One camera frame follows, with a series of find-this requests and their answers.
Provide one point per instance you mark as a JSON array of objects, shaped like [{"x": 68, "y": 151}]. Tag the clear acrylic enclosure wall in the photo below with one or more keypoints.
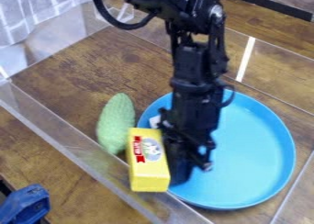
[{"x": 76, "y": 62}]

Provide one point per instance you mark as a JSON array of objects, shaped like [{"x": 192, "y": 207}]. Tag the clear acrylic corner bracket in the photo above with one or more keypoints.
[{"x": 116, "y": 13}]

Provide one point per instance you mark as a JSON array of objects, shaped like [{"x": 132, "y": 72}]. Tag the grey checked cloth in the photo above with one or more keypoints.
[{"x": 20, "y": 15}]

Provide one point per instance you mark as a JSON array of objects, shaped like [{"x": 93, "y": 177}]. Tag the blue clamp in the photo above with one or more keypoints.
[{"x": 25, "y": 206}]

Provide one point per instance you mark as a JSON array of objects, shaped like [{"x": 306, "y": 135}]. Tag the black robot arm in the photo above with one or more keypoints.
[{"x": 195, "y": 26}]

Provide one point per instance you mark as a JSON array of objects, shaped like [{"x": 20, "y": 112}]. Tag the green bitter gourd toy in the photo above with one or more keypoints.
[{"x": 114, "y": 120}]

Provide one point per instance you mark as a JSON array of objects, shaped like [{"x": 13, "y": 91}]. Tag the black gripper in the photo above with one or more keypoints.
[{"x": 187, "y": 125}]

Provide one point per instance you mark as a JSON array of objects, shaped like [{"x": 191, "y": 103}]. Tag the blue round tray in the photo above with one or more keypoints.
[{"x": 253, "y": 159}]

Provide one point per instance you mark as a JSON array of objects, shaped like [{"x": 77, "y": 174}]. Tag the yellow butter brick toy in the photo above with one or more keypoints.
[{"x": 148, "y": 172}]

